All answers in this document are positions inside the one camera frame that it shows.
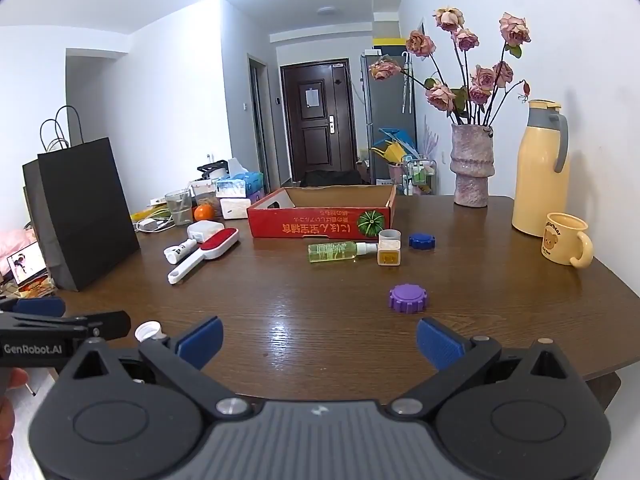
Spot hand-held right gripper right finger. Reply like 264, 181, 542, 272
385, 317, 586, 417

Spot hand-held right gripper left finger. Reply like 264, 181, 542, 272
55, 316, 256, 417

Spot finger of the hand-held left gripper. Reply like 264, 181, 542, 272
0, 297, 67, 318
60, 310, 132, 340

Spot purple plastic lid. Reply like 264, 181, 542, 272
389, 283, 430, 314

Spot white plastic squeeze bottle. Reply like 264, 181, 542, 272
164, 237, 200, 263

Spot red and white lint brush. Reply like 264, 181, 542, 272
167, 227, 240, 285

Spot green spray bottle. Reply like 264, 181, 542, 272
307, 241, 379, 264

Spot red cardboard box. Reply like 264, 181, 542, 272
247, 184, 398, 240

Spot person's left hand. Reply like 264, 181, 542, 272
0, 367, 29, 463

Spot small white bottle cap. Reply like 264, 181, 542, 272
135, 321, 168, 343

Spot small screen with picture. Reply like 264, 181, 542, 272
6, 241, 48, 286

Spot pink cloth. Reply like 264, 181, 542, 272
0, 227, 38, 261

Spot grey paper bag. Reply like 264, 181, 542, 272
22, 119, 68, 288

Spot black paper bag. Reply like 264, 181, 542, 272
37, 105, 141, 292

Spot white power adapter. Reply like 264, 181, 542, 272
187, 220, 224, 239

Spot clear glass cup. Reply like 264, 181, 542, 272
164, 188, 194, 226

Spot white tissue pack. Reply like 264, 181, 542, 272
220, 196, 252, 220

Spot clear plastic jar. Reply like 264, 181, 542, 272
190, 180, 218, 208

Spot yellow bear mug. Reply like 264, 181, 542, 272
540, 212, 594, 267

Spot blue tissue pack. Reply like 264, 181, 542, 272
216, 158, 264, 198

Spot white storage cart with bottles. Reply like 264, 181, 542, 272
401, 156, 437, 196

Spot black plastic device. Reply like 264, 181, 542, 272
196, 160, 231, 179

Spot pink textured vase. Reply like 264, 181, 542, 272
449, 123, 496, 208

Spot yellow thermos jug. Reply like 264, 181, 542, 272
511, 100, 571, 237

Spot black folding chair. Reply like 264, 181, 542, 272
302, 170, 362, 187

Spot blue and yellow plastic bundle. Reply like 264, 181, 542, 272
371, 127, 418, 166

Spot pale purple hangers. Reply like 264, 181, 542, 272
420, 115, 441, 157

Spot grey interior door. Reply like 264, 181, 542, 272
248, 54, 271, 193

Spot dark brown entrance door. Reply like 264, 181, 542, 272
280, 62, 357, 186

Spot grey refrigerator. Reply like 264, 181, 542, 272
361, 52, 417, 186

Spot white folded umbrella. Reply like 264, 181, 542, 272
400, 52, 412, 113

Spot yellow and black box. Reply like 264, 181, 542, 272
372, 37, 407, 56

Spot bunch of dried pink roses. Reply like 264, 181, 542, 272
369, 6, 532, 127

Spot white charger with cable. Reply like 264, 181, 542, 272
135, 216, 174, 234

